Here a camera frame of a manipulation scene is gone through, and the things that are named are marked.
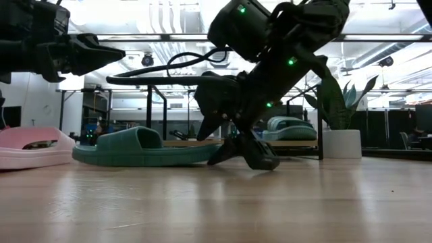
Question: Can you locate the dark rectangular wall panel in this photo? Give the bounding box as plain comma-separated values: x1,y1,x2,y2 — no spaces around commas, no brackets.
0,105,22,130

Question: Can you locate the green snake plant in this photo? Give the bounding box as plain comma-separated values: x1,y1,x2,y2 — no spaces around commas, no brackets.
293,55,379,131

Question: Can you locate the dark background storage rack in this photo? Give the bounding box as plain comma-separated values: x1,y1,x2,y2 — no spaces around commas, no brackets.
59,89,113,136

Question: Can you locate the black background monitor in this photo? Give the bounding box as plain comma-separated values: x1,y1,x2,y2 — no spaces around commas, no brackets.
269,104,304,119

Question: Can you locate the pink rubber slide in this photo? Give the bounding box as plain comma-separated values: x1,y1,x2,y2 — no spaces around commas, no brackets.
0,126,77,171

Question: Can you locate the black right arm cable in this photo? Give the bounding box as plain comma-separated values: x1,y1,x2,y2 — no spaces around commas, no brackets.
105,47,237,87

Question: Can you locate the green rubber slide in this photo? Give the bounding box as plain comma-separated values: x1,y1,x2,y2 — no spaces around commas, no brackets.
261,115,318,142
72,126,223,168

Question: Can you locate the black frame wooden shoe shelf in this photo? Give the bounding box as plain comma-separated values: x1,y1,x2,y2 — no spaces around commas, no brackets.
146,84,324,161

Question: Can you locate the plain white plant pot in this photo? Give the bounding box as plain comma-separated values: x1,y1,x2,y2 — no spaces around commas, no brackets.
322,129,362,159

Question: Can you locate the person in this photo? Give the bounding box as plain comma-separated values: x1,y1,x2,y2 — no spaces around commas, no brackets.
91,121,109,138

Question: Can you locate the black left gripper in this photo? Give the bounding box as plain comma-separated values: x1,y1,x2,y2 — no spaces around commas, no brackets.
0,0,126,84

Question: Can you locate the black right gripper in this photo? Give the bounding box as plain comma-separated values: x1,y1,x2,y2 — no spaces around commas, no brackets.
194,71,281,171

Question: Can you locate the black overhead light bar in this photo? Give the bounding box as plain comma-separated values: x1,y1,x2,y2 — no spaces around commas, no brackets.
69,32,432,43

